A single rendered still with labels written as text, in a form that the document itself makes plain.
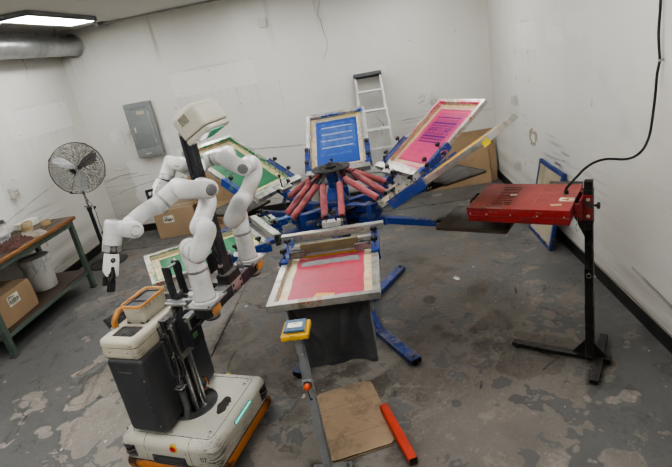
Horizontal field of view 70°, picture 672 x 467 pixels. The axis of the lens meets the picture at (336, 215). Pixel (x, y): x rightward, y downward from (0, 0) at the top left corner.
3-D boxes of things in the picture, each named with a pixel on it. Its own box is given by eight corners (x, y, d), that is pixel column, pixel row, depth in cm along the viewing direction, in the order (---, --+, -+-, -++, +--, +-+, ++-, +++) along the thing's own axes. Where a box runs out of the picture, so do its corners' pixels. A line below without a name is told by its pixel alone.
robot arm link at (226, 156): (260, 167, 255) (253, 175, 241) (223, 177, 259) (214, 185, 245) (250, 138, 250) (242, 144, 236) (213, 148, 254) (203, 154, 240)
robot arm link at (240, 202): (272, 162, 256) (263, 171, 239) (245, 220, 269) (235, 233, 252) (247, 150, 255) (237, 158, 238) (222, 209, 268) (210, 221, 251)
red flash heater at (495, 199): (589, 200, 297) (589, 181, 293) (577, 229, 262) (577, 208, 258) (490, 198, 331) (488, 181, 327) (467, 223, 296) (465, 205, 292)
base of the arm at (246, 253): (229, 264, 267) (221, 238, 262) (239, 254, 278) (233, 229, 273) (253, 263, 262) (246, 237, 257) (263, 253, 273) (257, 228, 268)
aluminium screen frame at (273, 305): (381, 298, 239) (380, 291, 238) (267, 313, 246) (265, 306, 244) (377, 237, 313) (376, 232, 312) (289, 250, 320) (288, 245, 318)
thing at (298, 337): (351, 497, 247) (316, 337, 216) (309, 500, 249) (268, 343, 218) (352, 461, 267) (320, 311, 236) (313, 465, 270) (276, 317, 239)
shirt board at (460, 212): (524, 219, 321) (523, 207, 318) (507, 244, 290) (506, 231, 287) (353, 211, 396) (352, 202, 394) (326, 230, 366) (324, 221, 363)
